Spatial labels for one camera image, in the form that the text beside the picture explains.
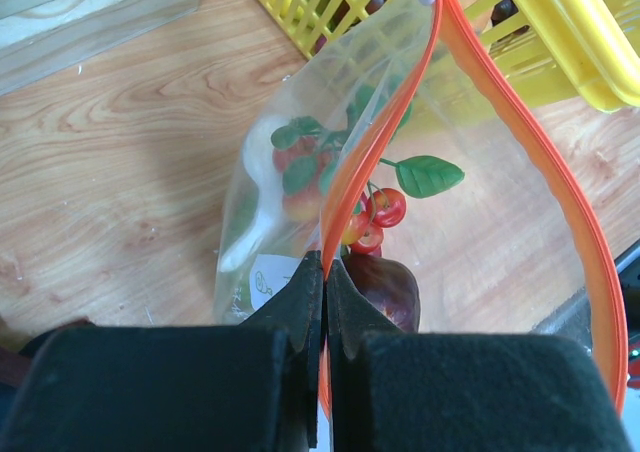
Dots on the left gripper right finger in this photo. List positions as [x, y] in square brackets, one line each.
[396, 391]

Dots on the clear zip top bag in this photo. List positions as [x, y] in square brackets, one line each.
[501, 252]

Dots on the white toy mushroom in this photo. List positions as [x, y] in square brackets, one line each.
[256, 162]

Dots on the toy cherry bunch with leaves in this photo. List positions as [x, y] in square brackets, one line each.
[312, 162]

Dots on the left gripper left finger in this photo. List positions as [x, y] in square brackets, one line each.
[248, 387]

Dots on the dark navy cloth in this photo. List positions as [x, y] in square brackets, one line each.
[16, 365]

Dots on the wooden clothes rack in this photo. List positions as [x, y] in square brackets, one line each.
[44, 39]

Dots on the yellow plastic shopping basket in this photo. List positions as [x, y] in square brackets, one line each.
[548, 50]

